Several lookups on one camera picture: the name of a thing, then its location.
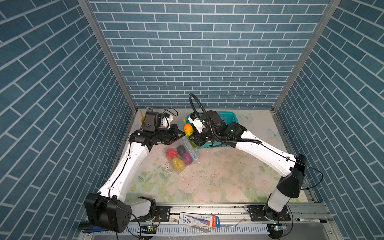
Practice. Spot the toy corn cob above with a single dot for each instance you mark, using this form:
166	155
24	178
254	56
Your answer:
188	129

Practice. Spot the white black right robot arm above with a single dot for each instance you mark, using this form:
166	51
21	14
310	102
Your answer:
291	168

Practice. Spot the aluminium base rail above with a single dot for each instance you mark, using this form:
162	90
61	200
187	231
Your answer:
239	222

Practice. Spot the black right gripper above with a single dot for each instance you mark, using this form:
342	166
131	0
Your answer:
196	140

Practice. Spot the yellow toy potato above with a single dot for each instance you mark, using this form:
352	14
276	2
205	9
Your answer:
177	163

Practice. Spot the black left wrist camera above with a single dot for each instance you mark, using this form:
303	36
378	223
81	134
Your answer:
154	121

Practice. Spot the yellow metal pen bucket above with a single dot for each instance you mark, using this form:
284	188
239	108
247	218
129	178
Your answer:
143	115

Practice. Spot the red toy pepper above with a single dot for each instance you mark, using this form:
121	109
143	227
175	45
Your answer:
171	153

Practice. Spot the clear zip top bag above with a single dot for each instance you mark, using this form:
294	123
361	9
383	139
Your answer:
191	148

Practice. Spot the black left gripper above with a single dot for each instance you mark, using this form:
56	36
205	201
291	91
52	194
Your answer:
174	130

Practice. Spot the dark toy avocado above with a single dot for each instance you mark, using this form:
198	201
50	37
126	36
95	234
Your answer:
181	150

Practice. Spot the blue box cutter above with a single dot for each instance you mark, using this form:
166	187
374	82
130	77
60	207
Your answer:
87	228

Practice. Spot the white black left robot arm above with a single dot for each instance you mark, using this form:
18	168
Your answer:
107	209

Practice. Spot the teal plastic basket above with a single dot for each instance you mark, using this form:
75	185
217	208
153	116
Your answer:
227	117

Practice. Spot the purple toy onion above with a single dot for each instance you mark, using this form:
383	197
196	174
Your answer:
187	159

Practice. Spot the black marker on rail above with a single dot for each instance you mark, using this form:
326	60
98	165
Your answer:
304	220

